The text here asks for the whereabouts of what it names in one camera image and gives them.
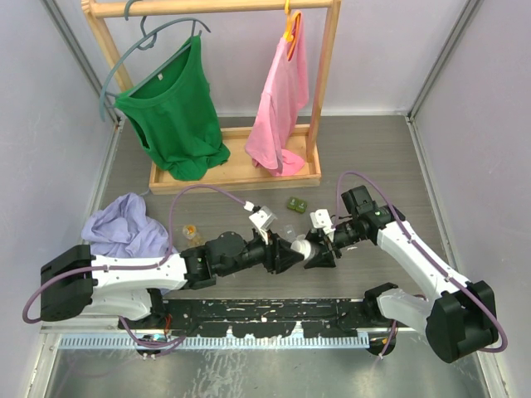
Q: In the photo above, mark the green t-shirt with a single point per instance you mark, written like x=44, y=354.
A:
x=174, y=117

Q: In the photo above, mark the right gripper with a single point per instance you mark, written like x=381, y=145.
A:
x=326, y=258

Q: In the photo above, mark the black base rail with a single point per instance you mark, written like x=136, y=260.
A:
x=321, y=320

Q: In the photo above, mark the clear pill box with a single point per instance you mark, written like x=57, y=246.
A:
x=291, y=234

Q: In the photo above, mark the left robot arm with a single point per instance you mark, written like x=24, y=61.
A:
x=78, y=281

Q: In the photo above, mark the grey-blue plastic hanger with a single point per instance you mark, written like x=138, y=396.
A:
x=147, y=42

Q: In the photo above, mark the orange-yellow plastic hanger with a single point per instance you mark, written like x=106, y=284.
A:
x=292, y=29

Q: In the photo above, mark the clear bottle with orange pills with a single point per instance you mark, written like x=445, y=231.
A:
x=192, y=236

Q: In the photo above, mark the lavender cloth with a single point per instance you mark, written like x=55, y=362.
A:
x=123, y=230

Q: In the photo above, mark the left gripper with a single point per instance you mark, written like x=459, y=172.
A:
x=278, y=254

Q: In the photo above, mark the wooden clothes rack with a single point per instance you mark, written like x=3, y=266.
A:
x=238, y=173

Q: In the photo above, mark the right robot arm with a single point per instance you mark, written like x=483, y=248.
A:
x=456, y=316

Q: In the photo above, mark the white pill bottle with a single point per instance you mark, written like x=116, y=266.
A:
x=306, y=248

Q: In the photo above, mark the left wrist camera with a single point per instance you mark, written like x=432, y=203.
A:
x=261, y=218

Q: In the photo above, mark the green pill box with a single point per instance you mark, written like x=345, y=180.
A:
x=296, y=204

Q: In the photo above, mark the pink t-shirt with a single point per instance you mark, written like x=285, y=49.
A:
x=285, y=94

